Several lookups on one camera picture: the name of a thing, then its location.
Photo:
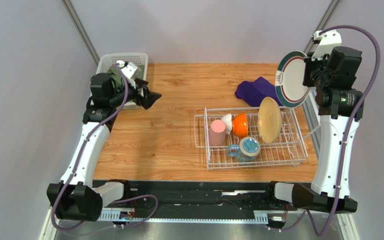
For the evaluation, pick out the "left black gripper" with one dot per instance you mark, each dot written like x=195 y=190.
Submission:
x=149 y=98

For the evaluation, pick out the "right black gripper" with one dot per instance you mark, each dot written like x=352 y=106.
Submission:
x=310 y=71

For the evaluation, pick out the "white plate green red rim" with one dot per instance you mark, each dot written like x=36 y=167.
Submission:
x=289 y=78

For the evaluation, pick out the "yellow bear plate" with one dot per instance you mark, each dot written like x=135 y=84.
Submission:
x=269 y=120

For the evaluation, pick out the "white patterned small bowl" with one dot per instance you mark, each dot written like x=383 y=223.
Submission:
x=228 y=121

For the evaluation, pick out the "orange bowl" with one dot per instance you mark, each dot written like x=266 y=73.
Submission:
x=240 y=125

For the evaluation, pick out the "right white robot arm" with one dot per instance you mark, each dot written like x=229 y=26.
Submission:
x=333 y=76

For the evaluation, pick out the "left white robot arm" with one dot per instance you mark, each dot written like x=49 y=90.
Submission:
x=74 y=197

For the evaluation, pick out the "olive green cloth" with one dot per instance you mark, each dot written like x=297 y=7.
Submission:
x=117 y=76

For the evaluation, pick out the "white plastic basket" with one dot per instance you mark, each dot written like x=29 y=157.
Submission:
x=125 y=60

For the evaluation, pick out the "purple cloth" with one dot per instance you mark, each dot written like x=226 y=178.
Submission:
x=253 y=92

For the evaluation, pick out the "pink cup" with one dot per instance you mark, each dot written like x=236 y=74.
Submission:
x=217 y=133

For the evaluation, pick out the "blue glass mug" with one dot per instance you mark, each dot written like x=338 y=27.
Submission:
x=245 y=151

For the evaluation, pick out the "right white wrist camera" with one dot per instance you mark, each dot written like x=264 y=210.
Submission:
x=326 y=42

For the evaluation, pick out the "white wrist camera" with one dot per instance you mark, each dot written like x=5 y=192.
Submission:
x=326 y=42
x=129 y=69

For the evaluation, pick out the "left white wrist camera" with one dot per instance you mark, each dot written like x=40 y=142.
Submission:
x=129 y=69

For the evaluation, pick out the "white wire dish rack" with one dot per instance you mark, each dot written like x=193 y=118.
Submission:
x=288 y=149

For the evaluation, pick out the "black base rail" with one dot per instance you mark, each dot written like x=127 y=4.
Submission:
x=197 y=202

